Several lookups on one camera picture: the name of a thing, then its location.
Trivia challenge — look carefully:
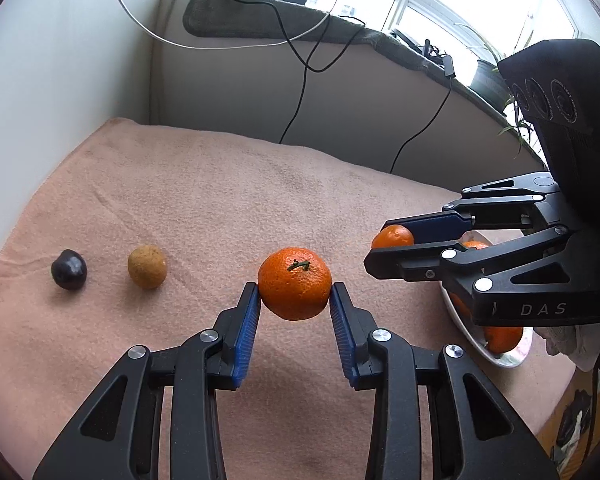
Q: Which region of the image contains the dark plum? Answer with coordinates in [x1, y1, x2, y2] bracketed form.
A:
[50, 249, 88, 291]

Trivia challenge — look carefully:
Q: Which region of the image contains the grey towel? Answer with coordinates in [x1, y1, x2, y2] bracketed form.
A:
[182, 0, 512, 128]

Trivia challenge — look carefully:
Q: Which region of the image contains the mandarin with green stem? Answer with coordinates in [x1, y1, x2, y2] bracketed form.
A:
[257, 246, 333, 321]

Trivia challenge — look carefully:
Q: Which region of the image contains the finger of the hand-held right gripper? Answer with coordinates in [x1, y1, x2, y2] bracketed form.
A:
[363, 225, 586, 311]
[384, 171, 565, 242]

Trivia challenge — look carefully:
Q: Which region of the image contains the black adapter cable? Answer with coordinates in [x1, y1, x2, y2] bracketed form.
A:
[389, 76, 454, 174]

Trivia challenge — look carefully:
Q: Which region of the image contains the white cable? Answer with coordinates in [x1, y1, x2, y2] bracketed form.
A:
[100, 0, 334, 52]

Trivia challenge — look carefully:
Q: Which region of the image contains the pink blanket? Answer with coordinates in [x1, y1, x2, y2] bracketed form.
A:
[0, 117, 581, 480]

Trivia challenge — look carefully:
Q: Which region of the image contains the large orange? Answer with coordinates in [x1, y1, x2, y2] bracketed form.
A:
[447, 240, 492, 319]

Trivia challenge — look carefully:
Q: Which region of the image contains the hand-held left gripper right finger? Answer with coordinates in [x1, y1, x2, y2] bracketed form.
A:
[330, 282, 554, 480]

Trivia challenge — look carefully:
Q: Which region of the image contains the black gadget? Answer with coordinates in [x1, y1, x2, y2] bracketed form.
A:
[391, 29, 446, 63]

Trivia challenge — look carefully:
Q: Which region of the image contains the potted green plant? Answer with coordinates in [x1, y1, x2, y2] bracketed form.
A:
[455, 24, 548, 161]

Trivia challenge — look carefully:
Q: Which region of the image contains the brown round fruit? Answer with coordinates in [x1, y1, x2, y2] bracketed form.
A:
[127, 244, 169, 290]

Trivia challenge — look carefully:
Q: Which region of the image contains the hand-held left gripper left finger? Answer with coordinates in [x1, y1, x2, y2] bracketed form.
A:
[32, 282, 262, 480]

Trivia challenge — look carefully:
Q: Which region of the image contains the white cloth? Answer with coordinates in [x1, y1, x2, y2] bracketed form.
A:
[544, 322, 600, 372]

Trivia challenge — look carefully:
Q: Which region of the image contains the white bowl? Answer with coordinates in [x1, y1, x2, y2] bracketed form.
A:
[437, 230, 534, 369]

